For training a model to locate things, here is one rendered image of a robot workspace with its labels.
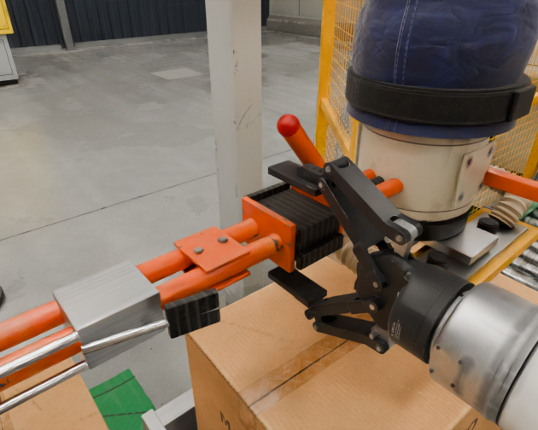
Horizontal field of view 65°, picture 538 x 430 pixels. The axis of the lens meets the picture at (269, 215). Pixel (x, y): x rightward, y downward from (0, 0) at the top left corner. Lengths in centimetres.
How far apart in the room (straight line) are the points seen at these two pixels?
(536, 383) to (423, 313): 8
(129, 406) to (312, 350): 127
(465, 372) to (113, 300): 27
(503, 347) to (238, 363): 47
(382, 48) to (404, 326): 32
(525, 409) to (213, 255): 26
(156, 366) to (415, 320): 174
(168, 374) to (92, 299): 161
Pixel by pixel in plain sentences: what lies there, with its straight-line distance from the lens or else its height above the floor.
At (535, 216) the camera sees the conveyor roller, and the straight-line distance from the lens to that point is 227.
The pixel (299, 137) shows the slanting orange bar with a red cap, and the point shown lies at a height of 135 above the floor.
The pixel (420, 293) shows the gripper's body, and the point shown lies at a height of 128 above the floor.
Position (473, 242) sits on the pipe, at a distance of 65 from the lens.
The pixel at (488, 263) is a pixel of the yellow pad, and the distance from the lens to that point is 67.
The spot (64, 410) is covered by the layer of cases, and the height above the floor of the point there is 54.
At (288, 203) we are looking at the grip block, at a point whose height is 126.
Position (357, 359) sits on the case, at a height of 95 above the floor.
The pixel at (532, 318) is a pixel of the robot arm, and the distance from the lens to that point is 34.
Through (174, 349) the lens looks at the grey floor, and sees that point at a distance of 206.
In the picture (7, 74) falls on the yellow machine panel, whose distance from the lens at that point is 787.
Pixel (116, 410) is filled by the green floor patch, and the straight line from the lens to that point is 192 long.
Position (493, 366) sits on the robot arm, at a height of 127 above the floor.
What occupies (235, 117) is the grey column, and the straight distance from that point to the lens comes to 159.
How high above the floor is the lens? 149
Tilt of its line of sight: 30 degrees down
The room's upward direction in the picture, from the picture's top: straight up
